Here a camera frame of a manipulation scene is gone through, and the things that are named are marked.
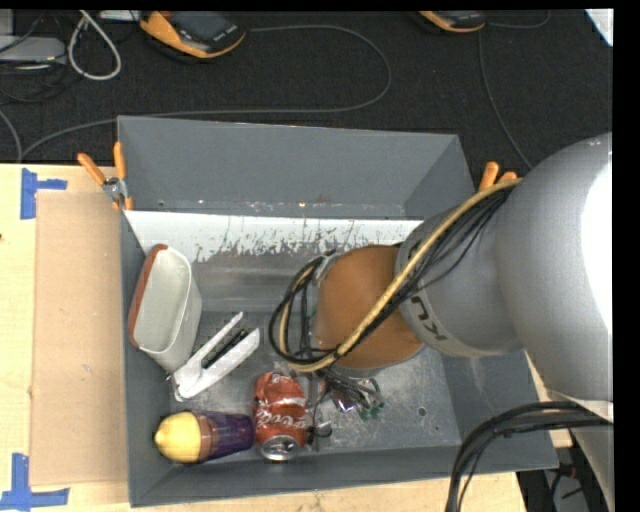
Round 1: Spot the crushed red soda can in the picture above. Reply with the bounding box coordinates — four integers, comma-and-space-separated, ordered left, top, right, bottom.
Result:
251, 371, 315, 462

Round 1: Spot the purple plastic cup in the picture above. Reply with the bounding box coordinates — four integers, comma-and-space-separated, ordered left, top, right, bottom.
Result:
193, 409, 256, 462

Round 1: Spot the white plastic clip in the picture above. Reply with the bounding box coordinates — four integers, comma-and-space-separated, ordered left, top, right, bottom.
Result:
172, 311, 262, 402

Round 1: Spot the white container with red-brown rim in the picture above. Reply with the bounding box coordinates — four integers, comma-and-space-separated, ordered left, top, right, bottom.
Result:
126, 243, 204, 374

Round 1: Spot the grey metal bin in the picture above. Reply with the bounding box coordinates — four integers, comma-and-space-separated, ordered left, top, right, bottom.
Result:
115, 114, 560, 509

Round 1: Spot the brown cardboard board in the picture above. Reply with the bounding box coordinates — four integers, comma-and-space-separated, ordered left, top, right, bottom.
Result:
28, 191, 132, 487

